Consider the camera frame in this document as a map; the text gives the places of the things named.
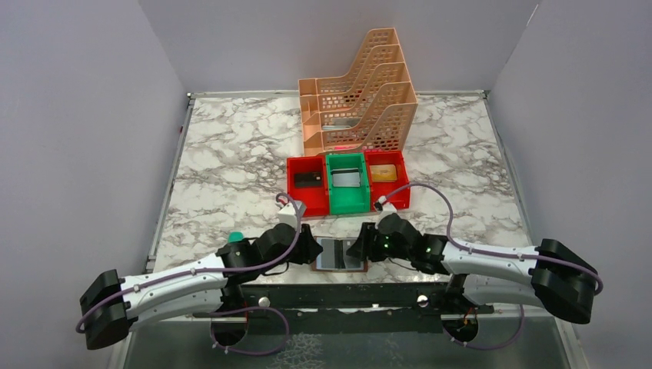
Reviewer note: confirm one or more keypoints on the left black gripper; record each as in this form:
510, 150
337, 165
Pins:
308, 247

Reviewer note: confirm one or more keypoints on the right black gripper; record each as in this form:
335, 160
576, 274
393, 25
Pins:
364, 247

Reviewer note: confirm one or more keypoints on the grey card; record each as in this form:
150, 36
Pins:
342, 260

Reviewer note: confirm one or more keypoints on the brown leather card holder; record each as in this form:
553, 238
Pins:
333, 258

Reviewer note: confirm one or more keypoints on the red bin with gold card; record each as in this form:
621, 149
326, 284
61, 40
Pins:
385, 157

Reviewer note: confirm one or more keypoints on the green plastic bin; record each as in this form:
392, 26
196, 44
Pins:
348, 200

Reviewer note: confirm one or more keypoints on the red bin with black card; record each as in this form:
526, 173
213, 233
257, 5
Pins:
316, 200

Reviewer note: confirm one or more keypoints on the peach plastic file organizer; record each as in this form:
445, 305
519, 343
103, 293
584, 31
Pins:
369, 108

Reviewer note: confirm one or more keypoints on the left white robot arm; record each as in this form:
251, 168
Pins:
113, 306

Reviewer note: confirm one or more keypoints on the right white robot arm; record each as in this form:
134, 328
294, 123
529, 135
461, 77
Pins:
550, 276

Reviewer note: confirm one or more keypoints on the black card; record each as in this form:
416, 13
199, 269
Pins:
311, 179

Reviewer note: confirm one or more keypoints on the silver card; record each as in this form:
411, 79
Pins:
346, 178

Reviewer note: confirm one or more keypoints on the gold card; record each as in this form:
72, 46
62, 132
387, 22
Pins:
385, 173

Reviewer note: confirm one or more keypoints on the green eraser block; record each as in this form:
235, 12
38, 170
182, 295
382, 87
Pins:
235, 236

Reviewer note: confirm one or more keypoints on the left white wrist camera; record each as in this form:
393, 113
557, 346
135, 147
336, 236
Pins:
288, 215

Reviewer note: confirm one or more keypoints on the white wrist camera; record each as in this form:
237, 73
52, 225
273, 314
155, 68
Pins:
385, 208
288, 215

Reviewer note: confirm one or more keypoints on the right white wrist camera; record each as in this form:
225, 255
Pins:
385, 208

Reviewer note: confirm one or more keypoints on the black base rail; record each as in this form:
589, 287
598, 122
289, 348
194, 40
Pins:
360, 308

